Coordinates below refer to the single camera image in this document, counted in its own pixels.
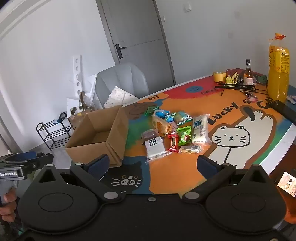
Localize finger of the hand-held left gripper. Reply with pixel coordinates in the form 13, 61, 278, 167
20, 151, 54, 173

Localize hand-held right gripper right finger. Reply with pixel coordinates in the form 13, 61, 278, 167
182, 155, 273, 204

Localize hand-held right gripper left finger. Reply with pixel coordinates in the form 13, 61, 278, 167
35, 154, 123, 204

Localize green date snack packet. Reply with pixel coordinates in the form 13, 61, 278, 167
176, 126, 193, 145

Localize clear green snack packet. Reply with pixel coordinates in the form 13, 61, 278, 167
144, 105, 159, 116

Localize person's left hand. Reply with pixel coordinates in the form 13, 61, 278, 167
0, 187, 17, 223

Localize clear nut snack packet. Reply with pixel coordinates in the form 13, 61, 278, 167
179, 145, 204, 155

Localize black shoe rack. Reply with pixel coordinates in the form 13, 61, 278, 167
36, 112, 74, 151

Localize long white bread packet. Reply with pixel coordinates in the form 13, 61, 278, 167
191, 113, 212, 146

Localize red candy packet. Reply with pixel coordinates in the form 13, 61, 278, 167
168, 134, 179, 153

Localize brown cardboard box with logo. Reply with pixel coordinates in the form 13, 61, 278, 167
69, 111, 89, 130

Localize white snack packet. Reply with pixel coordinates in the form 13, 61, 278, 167
144, 136, 171, 164

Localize teal cake packet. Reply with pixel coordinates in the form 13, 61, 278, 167
173, 111, 193, 126

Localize orange bread packet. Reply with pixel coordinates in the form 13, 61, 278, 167
152, 115, 173, 135

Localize white foam block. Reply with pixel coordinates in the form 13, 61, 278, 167
67, 97, 81, 116

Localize blue snack packet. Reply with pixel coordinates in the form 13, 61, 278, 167
154, 110, 170, 120

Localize colourful cartoon table mat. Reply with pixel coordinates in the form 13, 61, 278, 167
99, 74, 296, 195

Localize dotted cushion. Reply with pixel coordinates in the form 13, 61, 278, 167
104, 86, 139, 108

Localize white foam sheets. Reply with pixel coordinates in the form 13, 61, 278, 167
83, 74, 100, 102

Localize printed photo card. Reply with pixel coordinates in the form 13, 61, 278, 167
277, 171, 296, 197

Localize yellow tape roll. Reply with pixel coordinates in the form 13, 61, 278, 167
213, 71, 227, 82

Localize crumpled yellow wrapper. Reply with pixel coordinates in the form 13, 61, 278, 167
226, 72, 240, 84

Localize grey chair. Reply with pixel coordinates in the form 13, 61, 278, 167
95, 62, 149, 109

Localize white foam board with holes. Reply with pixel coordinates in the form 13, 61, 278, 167
72, 54, 83, 109

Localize black flat device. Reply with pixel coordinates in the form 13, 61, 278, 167
270, 100, 296, 126

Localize glass bottle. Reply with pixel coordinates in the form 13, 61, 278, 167
244, 59, 254, 86

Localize grey door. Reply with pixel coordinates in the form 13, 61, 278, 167
96, 0, 176, 85

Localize black door handle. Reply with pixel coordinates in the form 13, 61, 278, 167
115, 44, 127, 58

